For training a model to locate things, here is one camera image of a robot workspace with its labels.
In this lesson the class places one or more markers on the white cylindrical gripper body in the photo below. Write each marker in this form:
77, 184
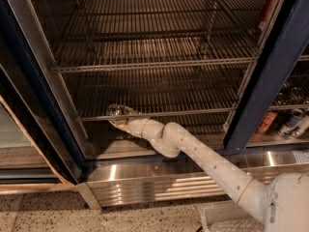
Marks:
135, 127

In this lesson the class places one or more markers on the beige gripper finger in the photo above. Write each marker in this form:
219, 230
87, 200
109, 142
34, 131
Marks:
128, 111
120, 124

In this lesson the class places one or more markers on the silver redbull can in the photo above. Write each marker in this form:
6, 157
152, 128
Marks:
116, 111

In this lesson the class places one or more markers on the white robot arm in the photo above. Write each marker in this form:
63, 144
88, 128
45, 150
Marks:
281, 206

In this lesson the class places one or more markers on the stainless steel fridge base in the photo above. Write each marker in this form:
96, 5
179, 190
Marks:
160, 179

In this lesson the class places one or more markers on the open glass fridge door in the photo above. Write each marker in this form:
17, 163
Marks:
31, 99

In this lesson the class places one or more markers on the red can right compartment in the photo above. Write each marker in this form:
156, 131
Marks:
265, 124

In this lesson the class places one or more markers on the white blue can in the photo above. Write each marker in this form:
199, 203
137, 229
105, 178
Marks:
291, 123

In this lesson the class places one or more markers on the white can far right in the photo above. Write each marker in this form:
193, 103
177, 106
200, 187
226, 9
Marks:
302, 126

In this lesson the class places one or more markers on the dark blue fridge pillar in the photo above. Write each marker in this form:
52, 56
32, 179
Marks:
287, 40

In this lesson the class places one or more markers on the clear plastic bin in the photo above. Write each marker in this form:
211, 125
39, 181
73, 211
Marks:
226, 216

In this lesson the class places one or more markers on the bottom wire fridge shelf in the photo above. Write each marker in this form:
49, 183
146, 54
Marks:
160, 92

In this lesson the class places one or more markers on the wire fridge shelf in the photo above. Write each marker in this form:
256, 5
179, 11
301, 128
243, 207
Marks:
155, 19
160, 92
133, 51

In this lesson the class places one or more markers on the middle wire fridge shelf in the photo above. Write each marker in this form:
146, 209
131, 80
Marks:
133, 51

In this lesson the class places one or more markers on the upper wire fridge shelf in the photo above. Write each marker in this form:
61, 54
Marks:
155, 19

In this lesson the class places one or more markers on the right compartment wire shelf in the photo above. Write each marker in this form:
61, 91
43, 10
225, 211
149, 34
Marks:
295, 91

